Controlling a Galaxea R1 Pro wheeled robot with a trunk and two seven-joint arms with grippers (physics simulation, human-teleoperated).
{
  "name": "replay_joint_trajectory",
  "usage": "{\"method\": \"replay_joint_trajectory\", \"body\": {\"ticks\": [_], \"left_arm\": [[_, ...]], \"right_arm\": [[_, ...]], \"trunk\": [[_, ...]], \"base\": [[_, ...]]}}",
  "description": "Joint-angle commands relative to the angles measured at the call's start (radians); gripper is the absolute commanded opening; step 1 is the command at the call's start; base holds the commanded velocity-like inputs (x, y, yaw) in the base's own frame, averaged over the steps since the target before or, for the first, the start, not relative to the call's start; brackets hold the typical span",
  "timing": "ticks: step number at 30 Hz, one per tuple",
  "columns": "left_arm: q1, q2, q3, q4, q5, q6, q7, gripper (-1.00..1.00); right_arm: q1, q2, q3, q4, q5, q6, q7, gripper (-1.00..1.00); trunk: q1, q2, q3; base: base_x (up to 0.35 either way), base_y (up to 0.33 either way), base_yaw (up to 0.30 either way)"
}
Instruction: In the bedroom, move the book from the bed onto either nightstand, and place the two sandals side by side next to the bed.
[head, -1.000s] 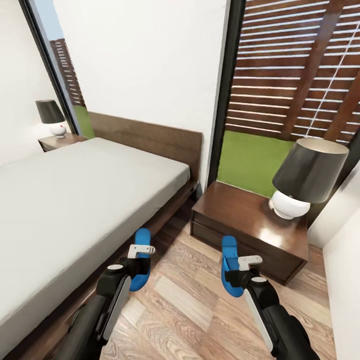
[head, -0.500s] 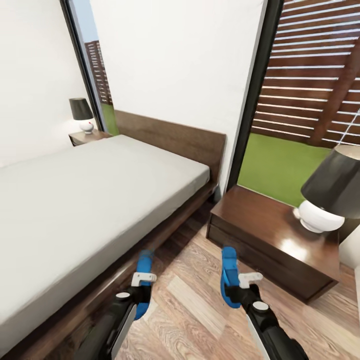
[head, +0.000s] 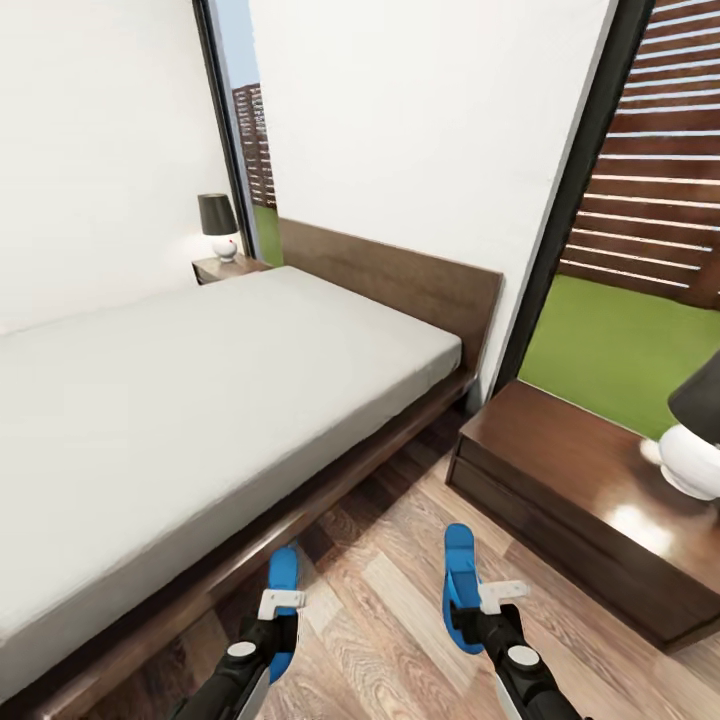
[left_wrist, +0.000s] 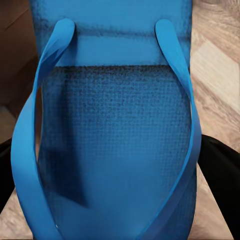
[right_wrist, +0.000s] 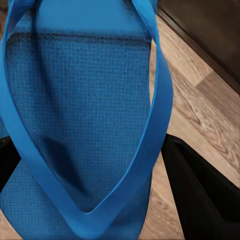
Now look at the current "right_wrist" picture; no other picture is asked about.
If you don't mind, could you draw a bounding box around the sandal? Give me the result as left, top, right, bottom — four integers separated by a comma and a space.
0, 0, 173, 240

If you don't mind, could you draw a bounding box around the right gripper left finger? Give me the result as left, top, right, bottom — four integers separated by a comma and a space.
0, 136, 21, 192

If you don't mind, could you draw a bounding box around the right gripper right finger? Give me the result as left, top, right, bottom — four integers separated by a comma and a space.
161, 134, 240, 240

